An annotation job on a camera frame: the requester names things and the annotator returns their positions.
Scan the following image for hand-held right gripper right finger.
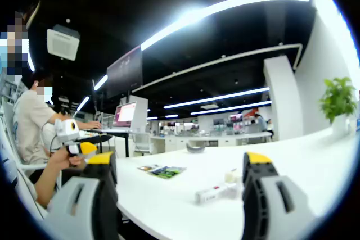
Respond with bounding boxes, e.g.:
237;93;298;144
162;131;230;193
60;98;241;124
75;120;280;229
241;151;320;240

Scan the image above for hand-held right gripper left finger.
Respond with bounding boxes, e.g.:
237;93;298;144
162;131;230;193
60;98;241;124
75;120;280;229
43;151;120;240

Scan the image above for clear white skincare jar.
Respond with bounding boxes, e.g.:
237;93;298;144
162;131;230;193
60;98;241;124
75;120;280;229
224;169;242;184

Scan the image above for white skincare bottle red collar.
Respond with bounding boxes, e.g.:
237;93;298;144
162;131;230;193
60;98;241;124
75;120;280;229
195;182;240;205

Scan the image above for white blue skincare sachet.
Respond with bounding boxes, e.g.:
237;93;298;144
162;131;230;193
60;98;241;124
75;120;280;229
147;165;170;174

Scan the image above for green silver skincare sachet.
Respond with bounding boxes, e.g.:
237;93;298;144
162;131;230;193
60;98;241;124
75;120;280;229
153;166;187;180

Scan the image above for person's left hand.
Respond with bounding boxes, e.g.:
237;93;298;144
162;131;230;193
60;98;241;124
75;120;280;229
49;147;86;171

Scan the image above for standing desk black leg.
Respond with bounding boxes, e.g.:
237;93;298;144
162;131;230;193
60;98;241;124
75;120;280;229
83;127;133;159

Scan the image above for pink lit monitor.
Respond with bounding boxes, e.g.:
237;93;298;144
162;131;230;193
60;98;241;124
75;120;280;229
112;101;137;128

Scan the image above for grey mesh chair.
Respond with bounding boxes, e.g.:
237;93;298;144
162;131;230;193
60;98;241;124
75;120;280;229
131;132;151;156

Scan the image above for white ceiling light strip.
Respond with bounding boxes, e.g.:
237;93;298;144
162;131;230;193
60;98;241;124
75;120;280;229
93;74;109;92
164;87;271;110
139;0;311;52
190;100;273;116

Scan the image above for white desk partition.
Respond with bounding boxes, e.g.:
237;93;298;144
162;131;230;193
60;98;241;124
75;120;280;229
130;95;149;133

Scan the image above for white office counter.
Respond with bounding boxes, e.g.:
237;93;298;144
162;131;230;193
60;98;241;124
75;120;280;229
150;131;274;153

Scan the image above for dark hanging screen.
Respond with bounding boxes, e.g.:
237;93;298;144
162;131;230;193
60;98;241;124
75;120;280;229
106;45;143;99

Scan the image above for white ceiling air conditioner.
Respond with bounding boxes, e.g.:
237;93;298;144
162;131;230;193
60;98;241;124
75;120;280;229
46;24;81;62

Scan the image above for grey curved tray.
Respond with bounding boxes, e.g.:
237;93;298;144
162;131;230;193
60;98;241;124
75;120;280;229
186;142;206;155

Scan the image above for white square pillar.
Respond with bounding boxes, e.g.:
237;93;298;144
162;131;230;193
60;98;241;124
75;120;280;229
263;56;299;141

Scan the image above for white plant pot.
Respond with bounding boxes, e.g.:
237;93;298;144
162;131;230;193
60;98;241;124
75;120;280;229
331;115;354;139

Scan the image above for green potted plant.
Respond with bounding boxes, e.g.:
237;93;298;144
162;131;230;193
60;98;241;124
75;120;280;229
319;76;358;124

